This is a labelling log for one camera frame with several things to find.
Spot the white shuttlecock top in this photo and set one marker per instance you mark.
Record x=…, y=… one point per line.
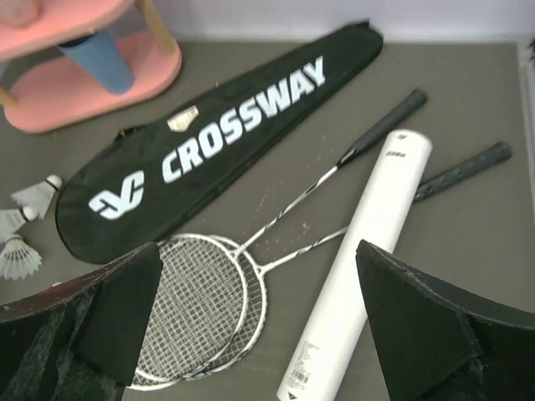
x=39, y=196

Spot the blue cup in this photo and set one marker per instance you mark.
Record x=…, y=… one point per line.
x=99, y=56

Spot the white shuttlecock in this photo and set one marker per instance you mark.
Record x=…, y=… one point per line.
x=13, y=219
x=39, y=196
x=18, y=259

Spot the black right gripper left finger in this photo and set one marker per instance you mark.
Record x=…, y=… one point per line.
x=81, y=339

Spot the black Crossway racket bag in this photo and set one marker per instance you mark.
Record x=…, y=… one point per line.
x=155, y=177

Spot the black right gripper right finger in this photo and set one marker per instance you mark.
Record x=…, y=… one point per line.
x=437, y=341

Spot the upper silver badminton racket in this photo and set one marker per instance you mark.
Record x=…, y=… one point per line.
x=251, y=234

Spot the white shuttlecock bottom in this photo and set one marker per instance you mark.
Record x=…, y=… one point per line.
x=18, y=259

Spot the pink three-tier shelf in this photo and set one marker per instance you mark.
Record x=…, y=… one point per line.
x=58, y=92

